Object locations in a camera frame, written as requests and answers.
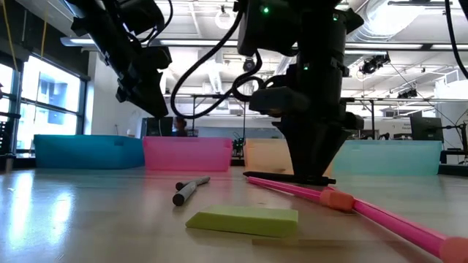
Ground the black background rig frame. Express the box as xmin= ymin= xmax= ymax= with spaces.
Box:
xmin=190 ymin=94 xmax=248 ymax=139
xmin=339 ymin=96 xmax=377 ymax=140

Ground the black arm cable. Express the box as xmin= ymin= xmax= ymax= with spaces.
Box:
xmin=140 ymin=0 xmax=173 ymax=45
xmin=170 ymin=7 xmax=265 ymax=120

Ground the pink pencil with orange eraser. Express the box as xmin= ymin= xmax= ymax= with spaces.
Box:
xmin=246 ymin=175 xmax=355 ymax=213
xmin=321 ymin=185 xmax=468 ymax=263

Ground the yellow-green eraser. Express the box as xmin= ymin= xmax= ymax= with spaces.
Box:
xmin=184 ymin=204 xmax=299 ymax=239

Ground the black equipment stand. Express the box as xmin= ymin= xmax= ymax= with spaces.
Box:
xmin=438 ymin=122 xmax=468 ymax=176

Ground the orange plastic bin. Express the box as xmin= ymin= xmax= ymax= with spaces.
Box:
xmin=244 ymin=138 xmax=333 ymax=176

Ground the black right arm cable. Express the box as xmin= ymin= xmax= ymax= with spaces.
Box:
xmin=170 ymin=7 xmax=265 ymax=120

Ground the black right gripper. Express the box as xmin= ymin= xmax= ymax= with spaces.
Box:
xmin=272 ymin=58 xmax=365 ymax=177

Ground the white ring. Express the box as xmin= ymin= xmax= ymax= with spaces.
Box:
xmin=214 ymin=9 xmax=235 ymax=30

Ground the thick black hanging cable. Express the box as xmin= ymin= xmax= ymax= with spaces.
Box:
xmin=444 ymin=0 xmax=468 ymax=80

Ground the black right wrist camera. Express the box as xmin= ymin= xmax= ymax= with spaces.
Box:
xmin=249 ymin=86 xmax=312 ymax=118

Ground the black overhead light bar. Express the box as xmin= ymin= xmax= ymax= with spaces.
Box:
xmin=60 ymin=36 xmax=468 ymax=51

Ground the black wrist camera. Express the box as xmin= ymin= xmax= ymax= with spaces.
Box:
xmin=249 ymin=86 xmax=312 ymax=118
xmin=116 ymin=0 xmax=165 ymax=37

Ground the teal plastic bin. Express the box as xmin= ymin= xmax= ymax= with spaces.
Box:
xmin=331 ymin=140 xmax=443 ymax=175

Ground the large office window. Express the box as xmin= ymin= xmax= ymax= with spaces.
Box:
xmin=0 ymin=54 xmax=88 ymax=150

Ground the silver ventilation duct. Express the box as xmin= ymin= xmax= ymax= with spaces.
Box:
xmin=347 ymin=0 xmax=429 ymax=41

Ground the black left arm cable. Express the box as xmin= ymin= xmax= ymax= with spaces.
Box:
xmin=140 ymin=0 xmax=173 ymax=45

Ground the black computer monitor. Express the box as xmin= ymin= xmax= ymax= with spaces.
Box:
xmin=140 ymin=115 xmax=175 ymax=138
xmin=409 ymin=111 xmax=445 ymax=142

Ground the black pen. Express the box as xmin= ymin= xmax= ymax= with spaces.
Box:
xmin=243 ymin=170 xmax=337 ymax=186

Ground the person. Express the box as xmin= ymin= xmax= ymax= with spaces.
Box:
xmin=173 ymin=116 xmax=189 ymax=138

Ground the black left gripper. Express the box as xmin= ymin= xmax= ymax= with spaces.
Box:
xmin=71 ymin=16 xmax=173 ymax=118

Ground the blue plastic bin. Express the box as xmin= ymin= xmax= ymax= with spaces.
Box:
xmin=34 ymin=134 xmax=146 ymax=169

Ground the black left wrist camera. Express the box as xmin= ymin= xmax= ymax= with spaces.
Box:
xmin=116 ymin=0 xmax=165 ymax=37

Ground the yellow hanging cable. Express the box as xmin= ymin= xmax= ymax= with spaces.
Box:
xmin=39 ymin=3 xmax=50 ymax=59
xmin=1 ymin=0 xmax=18 ymax=72

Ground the black ceiling-mounted camera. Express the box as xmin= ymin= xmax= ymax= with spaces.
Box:
xmin=358 ymin=53 xmax=391 ymax=76

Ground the pink plastic bin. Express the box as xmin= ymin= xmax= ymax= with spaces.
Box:
xmin=142 ymin=136 xmax=234 ymax=172

